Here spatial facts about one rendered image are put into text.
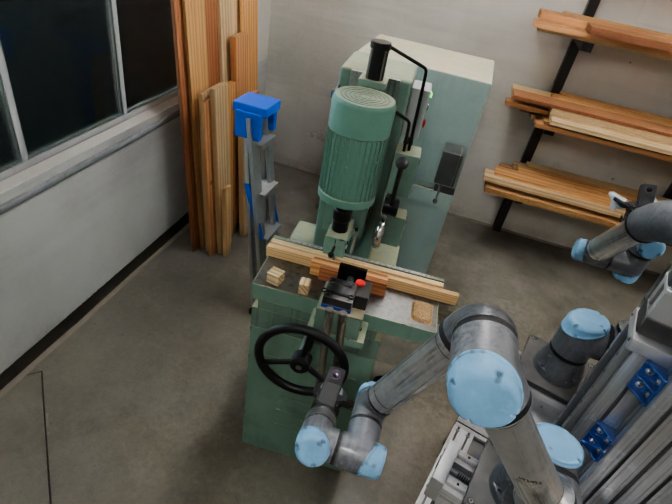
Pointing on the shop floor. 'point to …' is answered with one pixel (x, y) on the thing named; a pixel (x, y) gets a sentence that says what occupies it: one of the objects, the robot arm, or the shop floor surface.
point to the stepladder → (258, 173)
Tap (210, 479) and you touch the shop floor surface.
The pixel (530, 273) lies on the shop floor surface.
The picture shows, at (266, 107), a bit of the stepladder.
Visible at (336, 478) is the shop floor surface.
